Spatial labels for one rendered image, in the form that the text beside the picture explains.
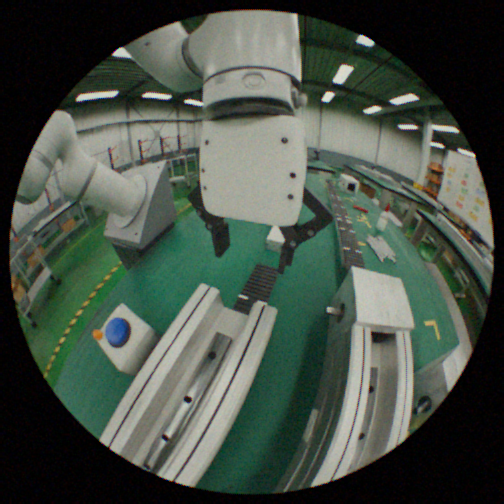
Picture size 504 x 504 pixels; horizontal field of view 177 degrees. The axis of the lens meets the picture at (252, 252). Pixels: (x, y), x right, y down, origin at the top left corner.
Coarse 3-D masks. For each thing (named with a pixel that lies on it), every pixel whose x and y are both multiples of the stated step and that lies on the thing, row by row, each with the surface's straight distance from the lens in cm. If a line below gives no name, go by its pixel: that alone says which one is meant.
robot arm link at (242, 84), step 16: (208, 80) 14; (224, 80) 13; (240, 80) 12; (256, 80) 12; (272, 80) 13; (288, 80) 13; (208, 96) 14; (224, 96) 12; (240, 96) 12; (256, 96) 12; (272, 96) 12; (288, 96) 13; (304, 96) 15; (208, 112) 16
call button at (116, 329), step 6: (114, 318) 25; (120, 318) 25; (108, 324) 26; (114, 324) 25; (120, 324) 24; (126, 324) 24; (108, 330) 25; (114, 330) 24; (120, 330) 24; (126, 330) 24; (108, 336) 25; (114, 336) 24; (120, 336) 23; (114, 342) 24; (120, 342) 24
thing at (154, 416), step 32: (192, 320) 18; (224, 320) 21; (256, 320) 17; (160, 352) 18; (192, 352) 19; (224, 352) 19; (256, 352) 15; (160, 384) 17; (192, 384) 19; (224, 384) 15; (128, 416) 20; (160, 416) 22; (192, 416) 20; (224, 416) 15; (128, 448) 23; (160, 448) 22; (192, 448) 17; (192, 480) 19
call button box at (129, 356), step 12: (120, 312) 27; (132, 312) 26; (132, 324) 25; (144, 324) 23; (132, 336) 24; (144, 336) 23; (156, 336) 24; (108, 348) 26; (120, 348) 24; (132, 348) 23; (144, 348) 24; (120, 360) 24; (132, 360) 24; (144, 360) 25; (132, 372) 25
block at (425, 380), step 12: (456, 348) 34; (444, 360) 29; (456, 360) 33; (420, 372) 33; (432, 372) 30; (444, 372) 29; (456, 372) 32; (420, 384) 32; (432, 384) 30; (444, 384) 30; (420, 396) 32; (432, 396) 31; (444, 396) 30; (420, 408) 31; (432, 408) 32; (420, 420) 34
